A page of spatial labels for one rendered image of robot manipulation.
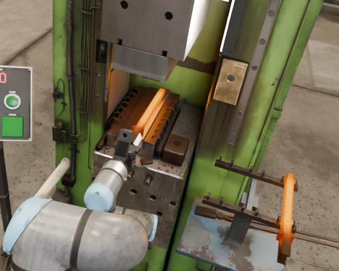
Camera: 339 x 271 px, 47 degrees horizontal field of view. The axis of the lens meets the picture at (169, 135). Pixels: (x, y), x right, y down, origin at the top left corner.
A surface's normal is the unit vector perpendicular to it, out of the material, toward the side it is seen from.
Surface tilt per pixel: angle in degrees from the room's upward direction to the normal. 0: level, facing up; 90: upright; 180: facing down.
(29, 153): 0
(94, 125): 90
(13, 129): 60
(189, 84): 90
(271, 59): 90
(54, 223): 23
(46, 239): 53
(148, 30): 90
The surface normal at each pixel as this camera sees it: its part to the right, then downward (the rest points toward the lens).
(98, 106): -0.26, 0.55
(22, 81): 0.22, 0.14
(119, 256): 0.63, 0.23
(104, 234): 0.45, -0.37
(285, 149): 0.15, -0.79
